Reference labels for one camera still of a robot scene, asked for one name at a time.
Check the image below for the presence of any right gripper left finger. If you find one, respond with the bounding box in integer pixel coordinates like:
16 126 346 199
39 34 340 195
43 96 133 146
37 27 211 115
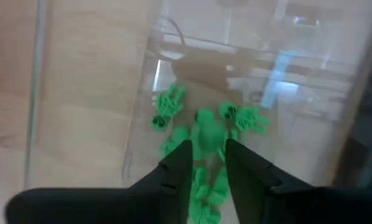
5 139 193 224

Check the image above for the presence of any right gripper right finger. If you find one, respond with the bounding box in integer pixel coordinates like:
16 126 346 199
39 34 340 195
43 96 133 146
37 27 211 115
225 139 372 224

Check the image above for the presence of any green skeleton toy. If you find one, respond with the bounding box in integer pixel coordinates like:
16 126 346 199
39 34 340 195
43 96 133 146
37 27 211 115
150 82 187 131
218 101 271 135
190 108 231 164
188 167 231 224
160 126 190 158

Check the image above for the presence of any clear plastic bin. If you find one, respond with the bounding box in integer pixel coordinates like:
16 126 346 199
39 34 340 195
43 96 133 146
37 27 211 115
24 0 372 224

